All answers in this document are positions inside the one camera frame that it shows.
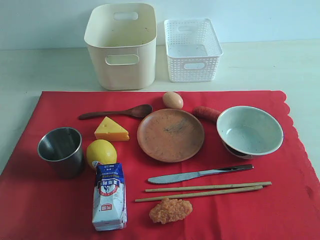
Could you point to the brown egg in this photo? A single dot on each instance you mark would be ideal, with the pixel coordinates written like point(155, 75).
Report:
point(173, 100)

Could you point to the red sausage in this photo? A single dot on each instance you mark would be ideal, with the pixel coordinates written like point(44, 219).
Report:
point(206, 113)

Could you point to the yellow cheese wedge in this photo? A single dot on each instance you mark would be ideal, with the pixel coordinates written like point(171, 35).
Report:
point(111, 131)

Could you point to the yellow lemon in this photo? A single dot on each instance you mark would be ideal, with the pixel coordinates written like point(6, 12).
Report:
point(100, 152)

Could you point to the blue white milk carton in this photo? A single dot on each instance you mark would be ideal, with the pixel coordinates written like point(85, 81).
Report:
point(109, 210)

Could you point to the brown wooden plate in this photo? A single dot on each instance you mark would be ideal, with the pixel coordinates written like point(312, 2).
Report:
point(170, 135)

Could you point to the dark wooden spoon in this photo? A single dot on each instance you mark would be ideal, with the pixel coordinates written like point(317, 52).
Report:
point(139, 111)

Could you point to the stainless steel table knife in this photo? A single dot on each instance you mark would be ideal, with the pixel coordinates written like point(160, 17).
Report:
point(180, 177)

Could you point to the white perforated plastic basket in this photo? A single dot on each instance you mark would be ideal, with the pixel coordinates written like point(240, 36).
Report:
point(192, 49)

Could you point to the pale green ceramic bowl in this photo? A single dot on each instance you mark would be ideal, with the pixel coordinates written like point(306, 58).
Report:
point(248, 132)

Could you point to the orange fried chicken piece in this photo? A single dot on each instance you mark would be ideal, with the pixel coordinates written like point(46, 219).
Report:
point(170, 210)

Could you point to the cream plastic tub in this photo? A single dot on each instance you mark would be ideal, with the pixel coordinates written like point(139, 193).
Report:
point(121, 41)

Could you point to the stainless steel cup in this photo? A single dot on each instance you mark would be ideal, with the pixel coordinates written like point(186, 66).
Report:
point(62, 149)

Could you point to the lower bamboo chopstick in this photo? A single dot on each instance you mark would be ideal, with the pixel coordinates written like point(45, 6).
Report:
point(201, 194)

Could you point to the bamboo chopstick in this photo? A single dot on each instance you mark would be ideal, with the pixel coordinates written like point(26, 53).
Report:
point(208, 187)
point(201, 194)

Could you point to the upper bamboo chopstick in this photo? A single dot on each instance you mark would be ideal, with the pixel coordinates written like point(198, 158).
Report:
point(208, 187)

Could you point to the red table cloth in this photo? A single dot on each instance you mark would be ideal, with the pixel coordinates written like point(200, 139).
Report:
point(36, 204)

